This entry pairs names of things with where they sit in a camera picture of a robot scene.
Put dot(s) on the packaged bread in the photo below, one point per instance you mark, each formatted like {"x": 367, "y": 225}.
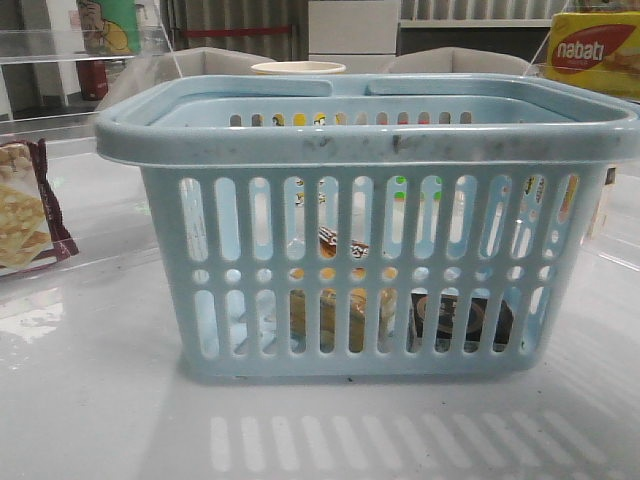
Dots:
{"x": 327, "y": 301}

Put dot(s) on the dark tissue pack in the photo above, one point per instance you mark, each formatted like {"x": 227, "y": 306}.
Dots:
{"x": 445, "y": 325}

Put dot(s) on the light blue plastic basket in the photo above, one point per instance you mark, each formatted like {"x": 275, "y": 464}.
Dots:
{"x": 475, "y": 185}

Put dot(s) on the white cabinet in background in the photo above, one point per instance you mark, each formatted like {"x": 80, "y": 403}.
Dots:
{"x": 353, "y": 27}

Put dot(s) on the clear acrylic left shelf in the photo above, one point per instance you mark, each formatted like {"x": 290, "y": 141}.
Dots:
{"x": 67, "y": 133}

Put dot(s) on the brown cracker package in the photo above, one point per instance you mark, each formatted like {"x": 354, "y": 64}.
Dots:
{"x": 33, "y": 234}

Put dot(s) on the green cartoon snack package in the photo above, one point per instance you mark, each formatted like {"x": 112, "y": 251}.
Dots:
{"x": 109, "y": 27}

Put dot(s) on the yellow nabati wafer box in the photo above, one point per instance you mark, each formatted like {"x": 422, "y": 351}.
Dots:
{"x": 595, "y": 51}

